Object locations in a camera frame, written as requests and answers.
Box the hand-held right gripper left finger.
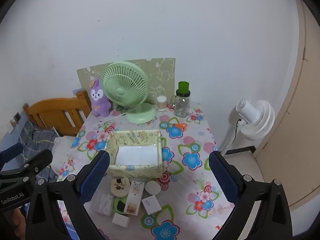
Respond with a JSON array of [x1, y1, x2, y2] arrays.
[[25, 150, 111, 240]]

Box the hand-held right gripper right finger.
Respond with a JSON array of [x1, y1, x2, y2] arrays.
[[208, 151, 293, 240]]

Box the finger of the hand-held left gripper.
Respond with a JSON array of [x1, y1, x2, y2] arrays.
[[0, 149, 53, 188], [0, 143, 23, 167]]

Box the cream bear-eared round mirror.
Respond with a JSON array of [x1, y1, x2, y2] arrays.
[[110, 177, 130, 197]]

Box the clear plastic bag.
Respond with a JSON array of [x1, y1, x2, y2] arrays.
[[94, 193, 115, 216]]

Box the green round compact mirror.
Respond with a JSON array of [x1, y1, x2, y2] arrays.
[[114, 197, 129, 214]]

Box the yellow printed storage box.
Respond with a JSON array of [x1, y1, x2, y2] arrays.
[[105, 129, 164, 179]]

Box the grey remote control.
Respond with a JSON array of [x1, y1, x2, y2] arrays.
[[124, 180, 145, 216]]

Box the white round puck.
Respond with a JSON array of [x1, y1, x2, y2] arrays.
[[145, 180, 161, 195]]

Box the white charger adapter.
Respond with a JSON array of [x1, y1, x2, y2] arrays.
[[141, 195, 162, 215]]

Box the white cloth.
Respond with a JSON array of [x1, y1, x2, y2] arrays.
[[51, 135, 75, 175]]

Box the floral tablecloth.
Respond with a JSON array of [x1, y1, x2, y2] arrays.
[[56, 104, 240, 240]]

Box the small white box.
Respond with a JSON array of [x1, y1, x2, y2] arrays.
[[112, 212, 131, 228]]

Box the wooden bed headboard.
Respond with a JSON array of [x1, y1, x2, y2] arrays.
[[22, 90, 92, 137]]

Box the orange scissors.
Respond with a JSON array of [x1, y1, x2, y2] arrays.
[[165, 122, 188, 131]]

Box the white standing fan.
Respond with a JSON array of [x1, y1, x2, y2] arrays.
[[221, 99, 275, 155]]

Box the purple plush bunny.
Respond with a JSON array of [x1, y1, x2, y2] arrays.
[[89, 78, 112, 117]]

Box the glass jar mug green lid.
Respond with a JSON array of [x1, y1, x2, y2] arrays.
[[171, 81, 192, 118]]

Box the green desk fan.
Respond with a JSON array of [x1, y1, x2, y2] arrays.
[[101, 61, 157, 124]]

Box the beige door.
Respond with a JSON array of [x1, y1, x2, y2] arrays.
[[252, 0, 320, 210]]

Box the wall socket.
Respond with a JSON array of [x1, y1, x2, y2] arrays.
[[10, 112, 22, 127]]

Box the black fan cable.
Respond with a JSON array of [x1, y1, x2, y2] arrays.
[[232, 119, 242, 144]]

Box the white fan cable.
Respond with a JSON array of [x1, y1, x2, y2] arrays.
[[106, 106, 137, 122]]

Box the green printed wall board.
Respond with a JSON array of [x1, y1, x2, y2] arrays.
[[76, 58, 176, 110]]

